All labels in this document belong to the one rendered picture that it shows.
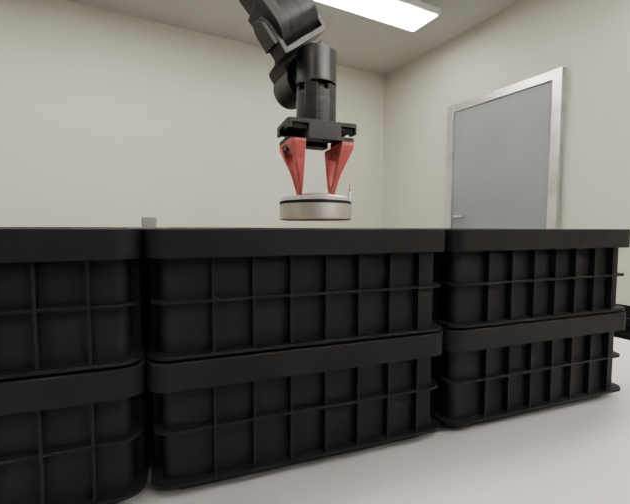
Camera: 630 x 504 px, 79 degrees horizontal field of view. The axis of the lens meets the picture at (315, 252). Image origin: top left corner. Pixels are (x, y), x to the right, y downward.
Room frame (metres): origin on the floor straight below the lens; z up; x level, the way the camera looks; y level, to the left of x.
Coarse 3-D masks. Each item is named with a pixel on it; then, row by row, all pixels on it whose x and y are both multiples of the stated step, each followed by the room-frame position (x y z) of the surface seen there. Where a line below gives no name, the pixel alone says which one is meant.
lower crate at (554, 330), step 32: (544, 320) 0.46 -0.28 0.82; (576, 320) 0.47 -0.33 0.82; (608, 320) 0.49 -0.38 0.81; (448, 352) 0.42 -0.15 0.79; (480, 352) 0.43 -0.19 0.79; (512, 352) 0.45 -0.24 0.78; (544, 352) 0.47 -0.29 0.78; (576, 352) 0.49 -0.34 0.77; (608, 352) 0.50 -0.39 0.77; (448, 384) 0.42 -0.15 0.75; (480, 384) 0.43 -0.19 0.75; (512, 384) 0.45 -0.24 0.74; (544, 384) 0.47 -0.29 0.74; (576, 384) 0.49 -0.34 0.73; (608, 384) 0.51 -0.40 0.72; (448, 416) 0.42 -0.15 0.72; (480, 416) 0.43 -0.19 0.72
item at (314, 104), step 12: (312, 84) 0.53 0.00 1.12; (300, 96) 0.54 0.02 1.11; (312, 96) 0.53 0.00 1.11; (324, 96) 0.54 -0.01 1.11; (300, 108) 0.54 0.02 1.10; (312, 108) 0.53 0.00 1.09; (324, 108) 0.54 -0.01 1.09; (288, 120) 0.52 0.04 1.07; (300, 120) 0.52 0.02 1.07; (312, 120) 0.53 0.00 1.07; (324, 120) 0.53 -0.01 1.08; (288, 132) 0.57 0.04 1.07; (348, 132) 0.55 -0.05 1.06
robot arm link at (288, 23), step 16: (240, 0) 0.54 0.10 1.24; (256, 0) 0.51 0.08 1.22; (272, 0) 0.51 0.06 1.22; (288, 0) 0.52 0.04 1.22; (304, 0) 0.53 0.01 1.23; (256, 16) 0.53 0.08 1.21; (272, 16) 0.51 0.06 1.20; (288, 16) 0.51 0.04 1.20; (304, 16) 0.53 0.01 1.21; (288, 32) 0.52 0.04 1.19; (304, 32) 0.55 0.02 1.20
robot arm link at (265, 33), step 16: (320, 16) 0.55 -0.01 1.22; (256, 32) 0.53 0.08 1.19; (272, 32) 0.52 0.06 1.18; (320, 32) 0.55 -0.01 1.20; (272, 48) 0.54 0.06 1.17; (288, 48) 0.53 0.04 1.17; (288, 64) 0.59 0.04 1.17; (272, 80) 0.63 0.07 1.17; (288, 80) 0.59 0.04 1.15; (288, 96) 0.61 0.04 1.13
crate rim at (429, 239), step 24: (144, 240) 0.31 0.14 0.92; (168, 240) 0.31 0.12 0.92; (192, 240) 0.31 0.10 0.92; (216, 240) 0.32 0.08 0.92; (240, 240) 0.33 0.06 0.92; (264, 240) 0.33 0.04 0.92; (288, 240) 0.34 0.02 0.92; (312, 240) 0.35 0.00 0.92; (336, 240) 0.36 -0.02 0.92; (360, 240) 0.36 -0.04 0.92; (384, 240) 0.37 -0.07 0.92; (408, 240) 0.38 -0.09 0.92; (432, 240) 0.39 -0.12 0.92
